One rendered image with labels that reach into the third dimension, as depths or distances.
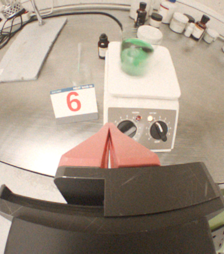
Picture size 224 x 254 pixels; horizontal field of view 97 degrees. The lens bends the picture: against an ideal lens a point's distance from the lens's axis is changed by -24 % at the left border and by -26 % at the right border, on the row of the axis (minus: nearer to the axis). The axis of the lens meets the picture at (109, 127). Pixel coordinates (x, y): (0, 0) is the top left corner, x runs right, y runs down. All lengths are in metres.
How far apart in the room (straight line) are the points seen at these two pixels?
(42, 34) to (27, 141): 0.36
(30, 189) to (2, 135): 0.15
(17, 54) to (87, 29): 0.24
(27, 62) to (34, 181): 0.32
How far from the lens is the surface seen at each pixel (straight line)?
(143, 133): 0.22
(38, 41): 0.48
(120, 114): 0.21
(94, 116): 0.27
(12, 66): 0.46
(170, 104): 0.23
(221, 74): 0.53
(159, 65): 0.24
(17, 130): 0.34
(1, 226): 0.43
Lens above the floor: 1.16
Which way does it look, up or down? 76 degrees down
